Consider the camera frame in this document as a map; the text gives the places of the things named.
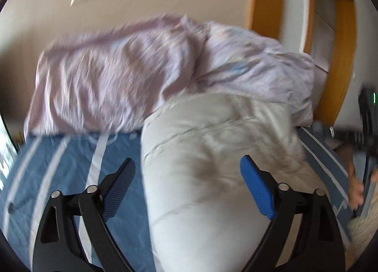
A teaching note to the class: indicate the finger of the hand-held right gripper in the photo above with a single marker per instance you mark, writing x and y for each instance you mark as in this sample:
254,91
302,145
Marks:
345,137

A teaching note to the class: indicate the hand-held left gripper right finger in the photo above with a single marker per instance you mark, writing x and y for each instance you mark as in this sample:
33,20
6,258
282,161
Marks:
256,189

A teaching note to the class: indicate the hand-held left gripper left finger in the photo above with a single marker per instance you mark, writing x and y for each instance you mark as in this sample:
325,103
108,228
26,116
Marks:
120,190

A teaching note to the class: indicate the white pillow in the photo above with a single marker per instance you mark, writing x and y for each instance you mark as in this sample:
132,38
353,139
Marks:
206,142

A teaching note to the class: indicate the person's right hand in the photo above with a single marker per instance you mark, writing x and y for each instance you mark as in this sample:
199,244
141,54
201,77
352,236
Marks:
356,192

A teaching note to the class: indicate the blue striped bed sheet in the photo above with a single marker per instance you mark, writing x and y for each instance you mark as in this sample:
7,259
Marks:
44,171

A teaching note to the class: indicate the pink floral duvet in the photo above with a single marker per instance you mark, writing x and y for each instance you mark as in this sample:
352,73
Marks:
103,77

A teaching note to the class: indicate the white door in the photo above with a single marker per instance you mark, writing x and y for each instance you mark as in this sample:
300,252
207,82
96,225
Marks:
295,9

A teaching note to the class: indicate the orange wooden door frame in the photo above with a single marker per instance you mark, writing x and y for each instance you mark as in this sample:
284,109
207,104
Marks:
345,53

